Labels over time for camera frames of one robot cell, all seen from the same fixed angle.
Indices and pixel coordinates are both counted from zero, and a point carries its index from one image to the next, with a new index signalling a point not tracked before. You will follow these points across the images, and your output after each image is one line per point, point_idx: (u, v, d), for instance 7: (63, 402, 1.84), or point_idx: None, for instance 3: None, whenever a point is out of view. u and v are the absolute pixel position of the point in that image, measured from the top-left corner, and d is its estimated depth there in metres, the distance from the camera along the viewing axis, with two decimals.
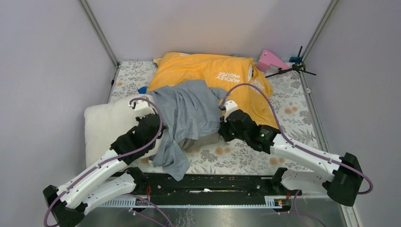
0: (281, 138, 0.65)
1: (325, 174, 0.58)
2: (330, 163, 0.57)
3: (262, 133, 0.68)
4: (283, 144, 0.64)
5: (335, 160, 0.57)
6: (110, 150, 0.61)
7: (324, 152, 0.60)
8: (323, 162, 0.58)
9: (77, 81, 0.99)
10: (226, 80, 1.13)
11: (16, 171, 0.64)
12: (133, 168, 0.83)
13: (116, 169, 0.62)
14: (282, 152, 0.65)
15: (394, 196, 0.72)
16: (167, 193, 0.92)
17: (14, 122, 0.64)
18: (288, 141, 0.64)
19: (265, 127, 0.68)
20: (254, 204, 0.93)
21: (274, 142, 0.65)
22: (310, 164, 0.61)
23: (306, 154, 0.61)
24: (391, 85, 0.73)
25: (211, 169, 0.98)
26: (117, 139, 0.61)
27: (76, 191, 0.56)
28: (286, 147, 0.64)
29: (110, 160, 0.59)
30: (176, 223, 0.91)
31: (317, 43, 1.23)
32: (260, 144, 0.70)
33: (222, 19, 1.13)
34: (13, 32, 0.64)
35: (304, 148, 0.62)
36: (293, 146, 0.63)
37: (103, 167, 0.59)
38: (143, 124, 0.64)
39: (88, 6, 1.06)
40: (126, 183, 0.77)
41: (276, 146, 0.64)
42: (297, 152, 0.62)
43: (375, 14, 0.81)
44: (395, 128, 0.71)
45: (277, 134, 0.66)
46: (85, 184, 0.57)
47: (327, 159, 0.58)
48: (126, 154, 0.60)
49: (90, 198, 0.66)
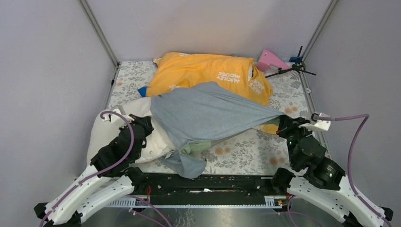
0: (345, 183, 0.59)
1: (365, 222, 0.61)
2: (379, 218, 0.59)
3: (329, 172, 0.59)
4: (347, 190, 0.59)
5: (384, 217, 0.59)
6: (91, 166, 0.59)
7: (373, 204, 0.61)
8: (374, 216, 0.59)
9: (77, 80, 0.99)
10: (226, 80, 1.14)
11: (17, 171, 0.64)
12: (132, 169, 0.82)
13: (98, 185, 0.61)
14: (340, 196, 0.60)
15: (394, 196, 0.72)
16: (167, 193, 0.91)
17: (14, 121, 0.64)
18: (353, 190, 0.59)
19: (332, 166, 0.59)
20: (254, 204, 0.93)
21: (340, 187, 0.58)
22: (358, 213, 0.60)
23: (364, 206, 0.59)
24: (391, 85, 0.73)
25: (211, 169, 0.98)
26: (96, 155, 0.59)
27: (61, 210, 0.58)
28: (349, 195, 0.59)
29: (88, 178, 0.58)
30: (176, 223, 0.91)
31: (317, 43, 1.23)
32: (320, 182, 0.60)
33: (222, 19, 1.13)
34: (13, 32, 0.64)
35: (363, 199, 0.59)
36: (356, 195, 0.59)
37: (84, 185, 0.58)
38: (122, 136, 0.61)
39: (88, 6, 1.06)
40: (123, 187, 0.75)
41: (340, 192, 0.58)
42: (359, 203, 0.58)
43: (375, 14, 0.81)
44: (395, 128, 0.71)
45: (343, 177, 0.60)
46: (67, 204, 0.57)
47: (379, 215, 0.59)
48: (105, 170, 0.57)
49: (85, 207, 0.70)
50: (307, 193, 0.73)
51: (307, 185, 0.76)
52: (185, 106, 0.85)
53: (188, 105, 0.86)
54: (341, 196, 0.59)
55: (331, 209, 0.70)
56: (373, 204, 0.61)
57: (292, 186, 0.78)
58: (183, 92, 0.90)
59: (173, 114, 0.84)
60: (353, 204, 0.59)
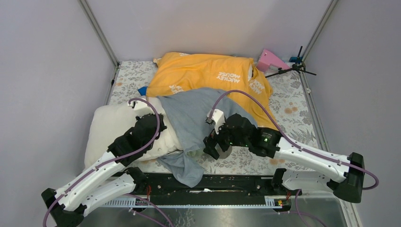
0: (285, 143, 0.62)
1: (333, 177, 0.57)
2: (340, 165, 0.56)
3: (265, 137, 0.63)
4: (290, 148, 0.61)
5: (345, 162, 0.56)
6: (108, 152, 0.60)
7: (331, 154, 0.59)
8: (333, 164, 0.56)
9: (77, 81, 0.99)
10: (226, 80, 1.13)
11: (16, 171, 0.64)
12: (133, 168, 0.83)
13: (113, 171, 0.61)
14: (287, 156, 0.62)
15: (395, 196, 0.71)
16: (167, 193, 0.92)
17: (13, 122, 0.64)
18: (295, 145, 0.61)
19: (266, 131, 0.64)
20: (255, 204, 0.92)
21: (279, 147, 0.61)
22: (319, 168, 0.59)
23: (315, 157, 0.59)
24: (391, 86, 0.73)
25: (211, 169, 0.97)
26: (113, 142, 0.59)
27: (74, 195, 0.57)
28: (293, 152, 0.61)
29: (107, 162, 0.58)
30: (176, 223, 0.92)
31: (317, 42, 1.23)
32: (264, 150, 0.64)
33: (222, 19, 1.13)
34: (13, 32, 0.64)
35: (312, 151, 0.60)
36: (300, 150, 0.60)
37: (101, 170, 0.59)
38: (139, 125, 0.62)
39: (88, 6, 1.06)
40: (126, 184, 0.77)
41: (282, 152, 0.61)
42: (305, 156, 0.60)
43: (375, 14, 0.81)
44: (395, 128, 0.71)
45: (281, 137, 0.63)
46: (82, 187, 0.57)
47: (337, 161, 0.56)
48: (124, 156, 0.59)
49: (89, 200, 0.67)
50: (295, 178, 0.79)
51: (294, 172, 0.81)
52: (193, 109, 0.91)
53: (196, 107, 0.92)
54: (288, 156, 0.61)
55: (315, 182, 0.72)
56: (332, 154, 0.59)
57: (284, 179, 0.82)
58: (192, 95, 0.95)
59: (181, 114, 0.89)
60: (303, 159, 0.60)
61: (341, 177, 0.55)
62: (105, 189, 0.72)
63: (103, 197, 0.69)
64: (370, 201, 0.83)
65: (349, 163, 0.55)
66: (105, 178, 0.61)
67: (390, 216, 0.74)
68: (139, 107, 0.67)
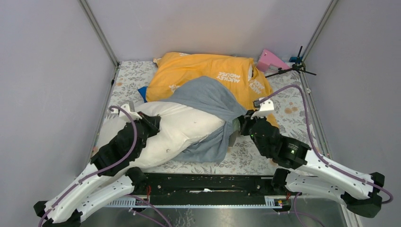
0: (313, 156, 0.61)
1: (354, 194, 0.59)
2: (365, 185, 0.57)
3: (291, 149, 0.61)
4: (317, 163, 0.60)
5: (370, 182, 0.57)
6: (90, 165, 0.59)
7: (355, 172, 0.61)
8: (358, 184, 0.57)
9: (77, 80, 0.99)
10: (226, 80, 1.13)
11: (17, 172, 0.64)
12: (133, 170, 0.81)
13: (97, 184, 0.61)
14: (312, 170, 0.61)
15: (395, 196, 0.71)
16: (167, 193, 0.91)
17: (13, 122, 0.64)
18: (323, 161, 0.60)
19: (293, 142, 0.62)
20: (254, 204, 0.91)
21: (307, 161, 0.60)
22: (341, 183, 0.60)
23: (341, 175, 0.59)
24: (391, 86, 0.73)
25: (211, 169, 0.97)
26: (96, 153, 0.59)
27: (61, 208, 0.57)
28: (320, 167, 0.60)
29: (90, 176, 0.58)
30: (176, 223, 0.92)
31: (317, 42, 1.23)
32: (288, 161, 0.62)
33: (222, 19, 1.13)
34: (14, 33, 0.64)
35: (338, 168, 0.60)
36: (327, 166, 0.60)
37: (84, 183, 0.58)
38: (121, 135, 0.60)
39: (88, 6, 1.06)
40: (124, 187, 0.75)
41: (309, 166, 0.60)
42: (332, 173, 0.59)
43: (375, 14, 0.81)
44: (395, 129, 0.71)
45: (308, 151, 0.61)
46: (68, 201, 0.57)
47: (362, 180, 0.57)
48: (105, 169, 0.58)
49: (85, 206, 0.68)
50: (301, 183, 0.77)
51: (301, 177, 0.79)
52: (192, 105, 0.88)
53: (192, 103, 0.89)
54: (314, 170, 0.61)
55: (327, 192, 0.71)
56: (356, 172, 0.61)
57: (288, 181, 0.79)
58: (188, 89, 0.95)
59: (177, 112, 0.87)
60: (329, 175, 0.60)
61: (364, 196, 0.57)
62: (102, 193, 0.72)
63: (100, 202, 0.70)
64: None
65: (374, 184, 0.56)
66: (90, 191, 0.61)
67: (390, 217, 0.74)
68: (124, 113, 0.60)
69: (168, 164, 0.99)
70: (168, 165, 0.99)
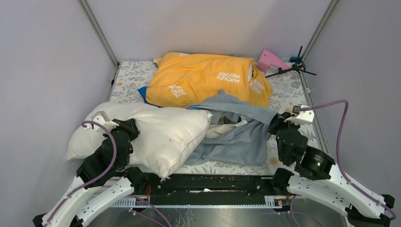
0: (336, 172, 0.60)
1: (364, 212, 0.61)
2: (378, 206, 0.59)
3: (318, 161, 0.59)
4: (339, 179, 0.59)
5: (383, 204, 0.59)
6: (76, 178, 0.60)
7: (370, 192, 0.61)
8: (372, 204, 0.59)
9: (77, 80, 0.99)
10: (226, 80, 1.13)
11: (17, 172, 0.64)
12: (130, 170, 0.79)
13: (87, 195, 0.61)
14: (332, 185, 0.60)
15: (395, 196, 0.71)
16: (167, 193, 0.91)
17: (14, 121, 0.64)
18: (345, 178, 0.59)
19: (319, 154, 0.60)
20: (255, 204, 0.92)
21: (331, 176, 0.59)
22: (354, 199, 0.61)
23: (359, 194, 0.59)
24: (391, 86, 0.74)
25: (211, 169, 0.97)
26: (82, 165, 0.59)
27: (56, 222, 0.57)
28: (341, 183, 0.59)
29: (77, 190, 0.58)
30: (176, 223, 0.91)
31: (317, 42, 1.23)
32: (311, 173, 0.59)
33: (222, 19, 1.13)
34: (13, 32, 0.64)
35: (357, 186, 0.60)
36: (348, 183, 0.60)
37: (73, 197, 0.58)
38: (105, 144, 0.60)
39: (87, 6, 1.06)
40: (122, 189, 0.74)
41: (331, 181, 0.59)
42: (351, 190, 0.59)
43: (375, 14, 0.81)
44: (395, 128, 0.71)
45: (333, 165, 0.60)
46: (62, 214, 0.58)
47: (377, 202, 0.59)
48: (91, 181, 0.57)
49: (85, 213, 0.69)
50: (307, 189, 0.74)
51: (305, 181, 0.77)
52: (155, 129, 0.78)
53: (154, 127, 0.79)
54: (334, 186, 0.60)
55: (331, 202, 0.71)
56: (371, 192, 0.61)
57: (291, 183, 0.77)
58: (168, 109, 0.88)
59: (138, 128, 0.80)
60: (347, 192, 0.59)
61: (375, 216, 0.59)
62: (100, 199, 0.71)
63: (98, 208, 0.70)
64: None
65: (387, 206, 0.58)
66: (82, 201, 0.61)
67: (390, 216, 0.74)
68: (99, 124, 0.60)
69: None
70: None
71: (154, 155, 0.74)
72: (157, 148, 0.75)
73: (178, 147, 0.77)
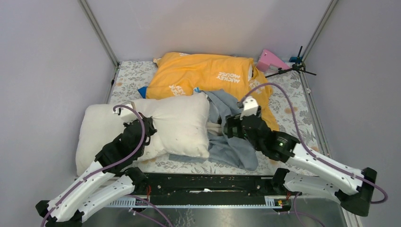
0: (301, 149, 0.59)
1: (344, 188, 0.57)
2: (353, 179, 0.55)
3: (280, 142, 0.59)
4: (305, 156, 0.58)
5: (359, 176, 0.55)
6: (95, 162, 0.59)
7: (344, 166, 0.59)
8: (346, 177, 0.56)
9: (76, 80, 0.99)
10: (226, 80, 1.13)
11: (16, 172, 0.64)
12: (132, 169, 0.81)
13: (102, 181, 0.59)
14: (300, 163, 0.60)
15: (396, 196, 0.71)
16: (167, 193, 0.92)
17: (14, 121, 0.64)
18: (310, 153, 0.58)
19: (282, 135, 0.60)
20: (254, 204, 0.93)
21: (294, 153, 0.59)
22: (329, 177, 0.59)
23: (329, 168, 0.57)
24: (391, 86, 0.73)
25: (211, 169, 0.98)
26: (101, 151, 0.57)
27: (65, 206, 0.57)
28: (308, 160, 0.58)
29: (94, 173, 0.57)
30: (176, 223, 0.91)
31: (317, 42, 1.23)
32: (277, 154, 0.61)
33: (222, 18, 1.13)
34: (13, 32, 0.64)
35: (327, 161, 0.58)
36: (316, 159, 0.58)
37: (89, 181, 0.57)
38: (128, 132, 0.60)
39: (87, 6, 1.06)
40: (124, 187, 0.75)
41: (297, 158, 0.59)
42: (319, 165, 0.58)
43: (375, 14, 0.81)
44: (395, 128, 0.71)
45: (297, 144, 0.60)
46: (71, 200, 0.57)
47: (351, 174, 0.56)
48: (111, 164, 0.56)
49: (87, 205, 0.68)
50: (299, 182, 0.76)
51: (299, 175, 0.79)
52: (177, 119, 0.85)
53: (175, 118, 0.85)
54: (301, 163, 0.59)
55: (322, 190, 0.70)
56: (346, 166, 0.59)
57: (286, 180, 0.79)
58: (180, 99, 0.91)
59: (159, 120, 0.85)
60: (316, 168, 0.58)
61: (353, 190, 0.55)
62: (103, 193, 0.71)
63: (102, 201, 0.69)
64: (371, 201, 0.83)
65: (363, 178, 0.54)
66: (95, 188, 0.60)
67: (391, 216, 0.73)
68: (125, 111, 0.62)
69: (168, 164, 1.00)
70: (168, 165, 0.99)
71: (192, 144, 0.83)
72: (190, 137, 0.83)
73: (203, 129, 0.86)
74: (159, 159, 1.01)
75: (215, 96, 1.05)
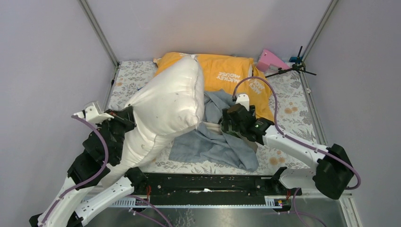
0: (273, 129, 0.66)
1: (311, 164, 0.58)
2: (316, 152, 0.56)
3: (257, 124, 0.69)
4: (274, 134, 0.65)
5: (322, 150, 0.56)
6: (67, 178, 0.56)
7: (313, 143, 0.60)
8: (309, 151, 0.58)
9: (76, 80, 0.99)
10: (226, 80, 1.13)
11: (16, 172, 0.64)
12: (131, 170, 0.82)
13: (80, 196, 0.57)
14: (272, 142, 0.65)
15: (395, 197, 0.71)
16: (167, 193, 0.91)
17: (14, 121, 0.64)
18: (279, 131, 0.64)
19: (261, 119, 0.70)
20: (255, 204, 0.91)
21: (266, 132, 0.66)
22: (298, 153, 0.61)
23: (295, 143, 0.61)
24: (390, 86, 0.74)
25: (211, 169, 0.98)
26: (71, 166, 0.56)
27: (51, 224, 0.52)
28: (276, 137, 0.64)
29: (68, 191, 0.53)
30: (176, 223, 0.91)
31: (317, 42, 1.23)
32: (254, 135, 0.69)
33: (222, 18, 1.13)
34: (13, 32, 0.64)
35: (294, 138, 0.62)
36: (283, 136, 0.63)
37: (65, 198, 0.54)
38: (87, 147, 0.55)
39: (87, 6, 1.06)
40: (122, 188, 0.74)
41: (267, 136, 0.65)
42: (285, 141, 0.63)
43: (375, 14, 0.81)
44: (395, 128, 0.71)
45: (271, 126, 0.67)
46: (57, 215, 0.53)
47: (313, 148, 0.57)
48: (81, 183, 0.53)
49: (85, 211, 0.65)
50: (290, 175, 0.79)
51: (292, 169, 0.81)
52: (156, 95, 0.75)
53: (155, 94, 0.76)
54: (272, 141, 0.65)
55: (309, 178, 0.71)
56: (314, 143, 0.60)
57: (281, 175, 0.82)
58: (157, 75, 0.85)
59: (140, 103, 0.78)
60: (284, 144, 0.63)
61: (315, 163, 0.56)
62: (101, 197, 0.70)
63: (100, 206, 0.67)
64: (372, 200, 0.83)
65: (326, 152, 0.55)
66: (76, 201, 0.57)
67: (390, 216, 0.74)
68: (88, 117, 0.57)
69: (169, 164, 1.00)
70: (168, 165, 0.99)
71: (174, 116, 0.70)
72: (172, 108, 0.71)
73: (188, 94, 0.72)
74: (159, 159, 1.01)
75: (215, 96, 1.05)
